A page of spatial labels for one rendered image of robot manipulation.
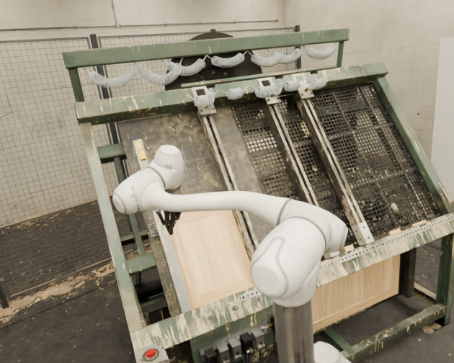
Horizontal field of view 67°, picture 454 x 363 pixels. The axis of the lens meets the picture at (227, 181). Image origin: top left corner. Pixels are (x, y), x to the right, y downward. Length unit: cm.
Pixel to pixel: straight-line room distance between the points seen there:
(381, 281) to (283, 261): 205
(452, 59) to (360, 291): 335
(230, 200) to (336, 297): 163
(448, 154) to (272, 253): 464
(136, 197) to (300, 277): 57
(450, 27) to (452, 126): 200
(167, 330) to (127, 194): 84
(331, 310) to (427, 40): 520
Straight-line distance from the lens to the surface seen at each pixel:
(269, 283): 80
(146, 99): 205
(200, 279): 182
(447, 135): 526
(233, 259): 187
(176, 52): 250
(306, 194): 208
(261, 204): 102
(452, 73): 516
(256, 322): 190
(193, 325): 177
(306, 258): 82
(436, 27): 680
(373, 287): 276
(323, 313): 255
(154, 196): 110
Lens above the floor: 199
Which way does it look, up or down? 18 degrees down
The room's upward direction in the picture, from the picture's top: 7 degrees counter-clockwise
